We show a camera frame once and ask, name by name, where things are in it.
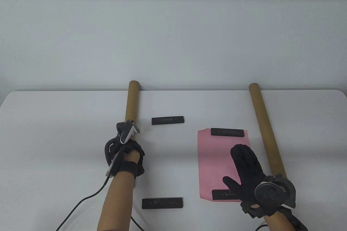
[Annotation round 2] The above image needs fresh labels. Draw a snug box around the person's right hand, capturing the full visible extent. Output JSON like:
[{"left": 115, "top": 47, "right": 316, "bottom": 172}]
[{"left": 222, "top": 144, "right": 272, "bottom": 219}]

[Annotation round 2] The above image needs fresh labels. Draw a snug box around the person's left forearm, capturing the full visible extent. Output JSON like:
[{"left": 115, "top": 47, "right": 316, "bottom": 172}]
[{"left": 97, "top": 152, "right": 141, "bottom": 231}]

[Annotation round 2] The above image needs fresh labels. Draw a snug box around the person's left hand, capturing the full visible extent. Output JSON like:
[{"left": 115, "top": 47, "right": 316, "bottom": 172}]
[{"left": 110, "top": 140, "right": 145, "bottom": 179}]

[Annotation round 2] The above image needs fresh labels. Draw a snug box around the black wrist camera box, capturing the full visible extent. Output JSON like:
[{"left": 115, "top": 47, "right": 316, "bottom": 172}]
[
  {"left": 105, "top": 152, "right": 137, "bottom": 179},
  {"left": 282, "top": 207, "right": 308, "bottom": 231}
]

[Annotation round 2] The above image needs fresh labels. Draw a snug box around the brown cardboard mailing tube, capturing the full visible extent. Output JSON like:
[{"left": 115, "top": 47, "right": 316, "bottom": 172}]
[
  {"left": 124, "top": 80, "right": 140, "bottom": 142},
  {"left": 249, "top": 83, "right": 288, "bottom": 179}
]

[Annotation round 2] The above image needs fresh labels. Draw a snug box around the pink paper sheet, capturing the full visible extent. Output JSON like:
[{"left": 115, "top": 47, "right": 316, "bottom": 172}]
[{"left": 198, "top": 128, "right": 251, "bottom": 202}]

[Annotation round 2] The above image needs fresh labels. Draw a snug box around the black bar paperweight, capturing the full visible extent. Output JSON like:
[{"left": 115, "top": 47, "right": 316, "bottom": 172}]
[
  {"left": 211, "top": 128, "right": 244, "bottom": 137},
  {"left": 152, "top": 116, "right": 185, "bottom": 125},
  {"left": 212, "top": 189, "right": 242, "bottom": 201},
  {"left": 142, "top": 197, "right": 184, "bottom": 210}
]

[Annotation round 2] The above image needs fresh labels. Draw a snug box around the grey hand tracker controller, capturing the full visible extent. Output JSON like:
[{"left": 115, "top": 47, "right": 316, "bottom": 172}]
[
  {"left": 240, "top": 174, "right": 296, "bottom": 212},
  {"left": 104, "top": 119, "right": 140, "bottom": 168}
]

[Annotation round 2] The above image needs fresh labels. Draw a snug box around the person's right forearm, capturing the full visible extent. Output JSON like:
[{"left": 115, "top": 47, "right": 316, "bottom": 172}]
[{"left": 262, "top": 212, "right": 295, "bottom": 231}]

